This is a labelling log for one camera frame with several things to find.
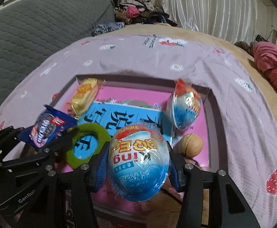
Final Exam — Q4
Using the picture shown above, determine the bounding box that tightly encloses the walnut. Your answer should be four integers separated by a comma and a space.
177, 133, 203, 158

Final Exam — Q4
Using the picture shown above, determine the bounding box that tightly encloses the large surprise egg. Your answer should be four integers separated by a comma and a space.
107, 120, 170, 202

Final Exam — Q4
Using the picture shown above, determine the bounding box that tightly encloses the blue Oreo cookie packet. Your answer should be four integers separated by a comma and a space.
17, 105, 77, 150

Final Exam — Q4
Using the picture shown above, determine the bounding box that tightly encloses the yellow cake snack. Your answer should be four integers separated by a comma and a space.
68, 78, 103, 120

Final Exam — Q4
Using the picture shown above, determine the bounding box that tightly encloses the shallow dark cardboard tray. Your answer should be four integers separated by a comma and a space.
50, 74, 228, 223

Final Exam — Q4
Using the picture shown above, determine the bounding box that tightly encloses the pink blue children's book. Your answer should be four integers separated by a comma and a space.
57, 82, 209, 214

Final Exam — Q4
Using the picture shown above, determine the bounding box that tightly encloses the small wrapped surprise egg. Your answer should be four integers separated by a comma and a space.
166, 79, 202, 131

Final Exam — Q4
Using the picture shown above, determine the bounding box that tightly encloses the grey quilted headboard cover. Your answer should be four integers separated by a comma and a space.
0, 0, 114, 105

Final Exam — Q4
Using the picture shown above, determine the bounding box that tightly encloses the tan bed sheet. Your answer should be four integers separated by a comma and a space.
105, 24, 277, 123

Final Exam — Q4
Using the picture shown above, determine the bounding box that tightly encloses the blue floral fabric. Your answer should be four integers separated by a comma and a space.
92, 22, 125, 36

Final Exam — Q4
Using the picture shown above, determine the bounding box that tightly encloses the pink rolled quilt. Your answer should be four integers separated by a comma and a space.
252, 42, 277, 91

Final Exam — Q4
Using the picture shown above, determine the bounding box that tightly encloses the pile of clothes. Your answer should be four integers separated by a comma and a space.
111, 0, 179, 27

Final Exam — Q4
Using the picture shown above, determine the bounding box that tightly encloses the white satin curtain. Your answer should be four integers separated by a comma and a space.
157, 0, 267, 43

